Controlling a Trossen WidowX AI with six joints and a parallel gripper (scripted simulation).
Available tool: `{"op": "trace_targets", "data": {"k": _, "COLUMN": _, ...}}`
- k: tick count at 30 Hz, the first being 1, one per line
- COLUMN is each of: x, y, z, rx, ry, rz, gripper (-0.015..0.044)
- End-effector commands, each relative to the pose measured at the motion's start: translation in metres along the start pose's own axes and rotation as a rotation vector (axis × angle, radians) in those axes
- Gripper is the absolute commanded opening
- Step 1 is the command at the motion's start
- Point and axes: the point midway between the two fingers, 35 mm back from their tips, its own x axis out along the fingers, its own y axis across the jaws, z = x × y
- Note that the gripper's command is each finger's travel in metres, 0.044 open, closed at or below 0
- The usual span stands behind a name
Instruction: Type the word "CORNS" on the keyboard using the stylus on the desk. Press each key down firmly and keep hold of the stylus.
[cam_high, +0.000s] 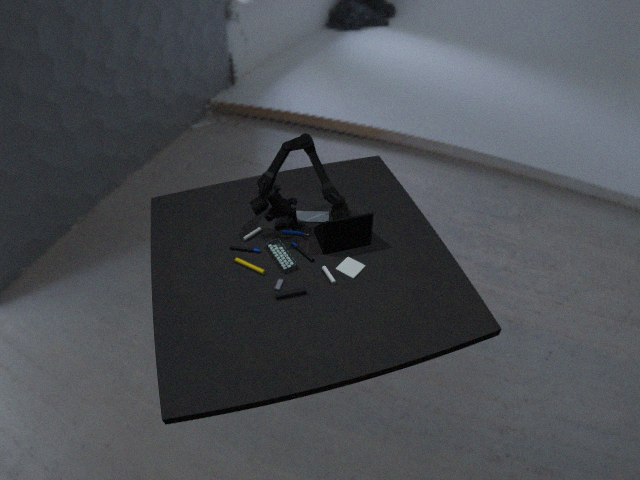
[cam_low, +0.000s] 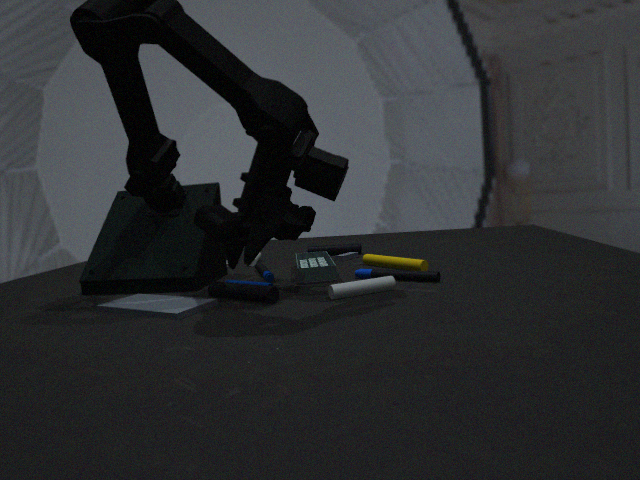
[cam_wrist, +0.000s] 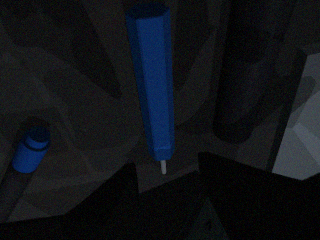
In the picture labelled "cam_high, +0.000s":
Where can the yellow cylinder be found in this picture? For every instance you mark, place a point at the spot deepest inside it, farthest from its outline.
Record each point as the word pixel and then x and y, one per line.
pixel 250 266

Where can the white cylinder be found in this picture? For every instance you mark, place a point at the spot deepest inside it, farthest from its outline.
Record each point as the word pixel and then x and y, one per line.
pixel 248 236
pixel 329 276

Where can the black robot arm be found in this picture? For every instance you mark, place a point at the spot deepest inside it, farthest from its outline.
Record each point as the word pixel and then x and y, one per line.
pixel 267 180

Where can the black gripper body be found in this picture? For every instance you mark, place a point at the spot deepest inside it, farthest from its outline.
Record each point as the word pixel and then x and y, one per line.
pixel 283 208

